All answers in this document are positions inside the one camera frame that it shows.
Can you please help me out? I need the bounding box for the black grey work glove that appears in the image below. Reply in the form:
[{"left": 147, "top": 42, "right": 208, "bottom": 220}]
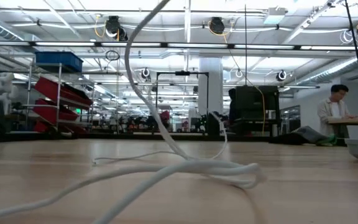
[{"left": 268, "top": 125, "right": 331, "bottom": 146}]

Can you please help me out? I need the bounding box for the red storage bin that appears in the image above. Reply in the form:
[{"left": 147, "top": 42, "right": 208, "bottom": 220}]
[
  {"left": 34, "top": 76, "right": 93, "bottom": 106},
  {"left": 32, "top": 98, "right": 80, "bottom": 122},
  {"left": 32, "top": 121, "right": 90, "bottom": 134}
]

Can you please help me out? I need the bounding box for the black cylinder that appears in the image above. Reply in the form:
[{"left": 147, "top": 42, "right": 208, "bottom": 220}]
[{"left": 208, "top": 111, "right": 221, "bottom": 136}]

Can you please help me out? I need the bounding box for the standing person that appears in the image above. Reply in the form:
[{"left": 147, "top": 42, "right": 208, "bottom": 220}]
[{"left": 317, "top": 83, "right": 354, "bottom": 139}]

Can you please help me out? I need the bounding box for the yellow hanging cable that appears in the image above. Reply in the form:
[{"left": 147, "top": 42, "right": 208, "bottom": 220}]
[{"left": 206, "top": 20, "right": 266, "bottom": 133}]

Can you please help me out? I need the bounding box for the wooden desk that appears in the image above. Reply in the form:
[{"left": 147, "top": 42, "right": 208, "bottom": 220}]
[{"left": 327, "top": 115, "right": 358, "bottom": 126}]

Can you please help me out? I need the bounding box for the black aluminium table frame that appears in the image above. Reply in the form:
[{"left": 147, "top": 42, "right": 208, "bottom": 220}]
[{"left": 0, "top": 132, "right": 272, "bottom": 143}]

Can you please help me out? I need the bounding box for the black hanging cable loop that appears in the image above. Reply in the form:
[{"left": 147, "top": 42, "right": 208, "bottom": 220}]
[{"left": 105, "top": 49, "right": 121, "bottom": 62}]

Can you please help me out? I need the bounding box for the white building column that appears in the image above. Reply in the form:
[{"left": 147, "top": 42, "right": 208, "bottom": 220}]
[{"left": 197, "top": 57, "right": 224, "bottom": 130}]

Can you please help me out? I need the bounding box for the black cabinet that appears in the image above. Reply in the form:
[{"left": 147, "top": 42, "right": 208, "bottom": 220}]
[{"left": 235, "top": 85, "right": 281, "bottom": 136}]

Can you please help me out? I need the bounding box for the thin black vertical rod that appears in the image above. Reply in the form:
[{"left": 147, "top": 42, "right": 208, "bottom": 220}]
[{"left": 244, "top": 4, "right": 248, "bottom": 86}]

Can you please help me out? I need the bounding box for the black background rig frame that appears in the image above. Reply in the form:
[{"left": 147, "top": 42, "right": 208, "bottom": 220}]
[{"left": 155, "top": 70, "right": 210, "bottom": 134}]

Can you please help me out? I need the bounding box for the metal shelf rack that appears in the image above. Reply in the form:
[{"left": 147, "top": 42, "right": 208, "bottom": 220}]
[{"left": 23, "top": 62, "right": 96, "bottom": 134}]

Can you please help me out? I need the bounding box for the blue storage bin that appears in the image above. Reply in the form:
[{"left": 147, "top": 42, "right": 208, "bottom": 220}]
[{"left": 35, "top": 50, "right": 84, "bottom": 73}]

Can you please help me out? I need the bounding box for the white cord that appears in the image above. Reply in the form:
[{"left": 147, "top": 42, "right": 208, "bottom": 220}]
[{"left": 0, "top": 0, "right": 267, "bottom": 224}]

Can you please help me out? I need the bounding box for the small green object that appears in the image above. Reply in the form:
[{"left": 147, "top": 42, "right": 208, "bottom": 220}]
[{"left": 314, "top": 134, "right": 338, "bottom": 147}]

